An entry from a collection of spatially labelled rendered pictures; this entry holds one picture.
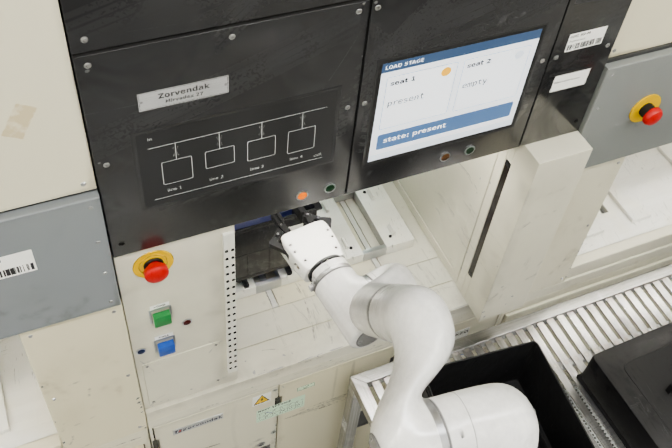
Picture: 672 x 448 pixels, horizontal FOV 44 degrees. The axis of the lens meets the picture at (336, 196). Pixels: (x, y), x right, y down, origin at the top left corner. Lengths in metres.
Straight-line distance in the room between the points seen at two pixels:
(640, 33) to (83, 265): 1.01
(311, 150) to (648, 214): 1.21
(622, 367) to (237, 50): 1.24
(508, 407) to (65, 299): 0.70
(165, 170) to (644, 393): 1.21
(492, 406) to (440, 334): 0.11
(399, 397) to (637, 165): 1.47
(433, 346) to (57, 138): 0.56
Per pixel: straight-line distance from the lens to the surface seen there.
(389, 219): 2.05
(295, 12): 1.11
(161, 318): 1.49
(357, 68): 1.22
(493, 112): 1.45
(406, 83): 1.28
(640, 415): 1.96
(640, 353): 2.05
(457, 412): 1.11
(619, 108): 1.65
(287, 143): 1.26
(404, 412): 1.09
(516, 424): 1.14
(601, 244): 2.19
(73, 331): 1.47
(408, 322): 1.14
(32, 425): 1.84
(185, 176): 1.24
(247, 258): 1.80
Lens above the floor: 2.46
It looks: 49 degrees down
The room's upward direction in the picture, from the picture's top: 7 degrees clockwise
